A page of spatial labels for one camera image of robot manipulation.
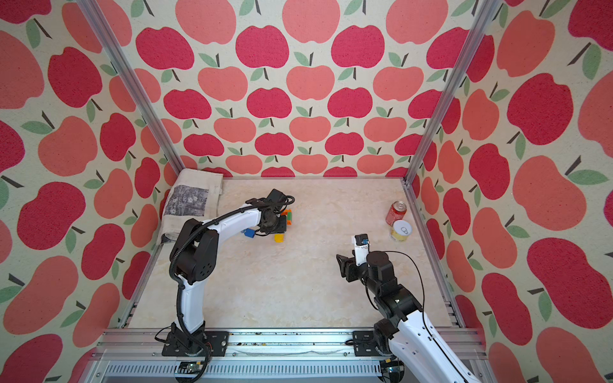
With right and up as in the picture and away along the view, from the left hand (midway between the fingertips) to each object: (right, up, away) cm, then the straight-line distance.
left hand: (285, 233), depth 97 cm
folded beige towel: (-43, +16, +9) cm, 47 cm away
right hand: (+23, -6, -18) cm, 30 cm away
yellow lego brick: (-2, -2, -2) cm, 3 cm away
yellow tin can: (+48, +1, -1) cm, 48 cm away
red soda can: (+46, +9, -1) cm, 47 cm away
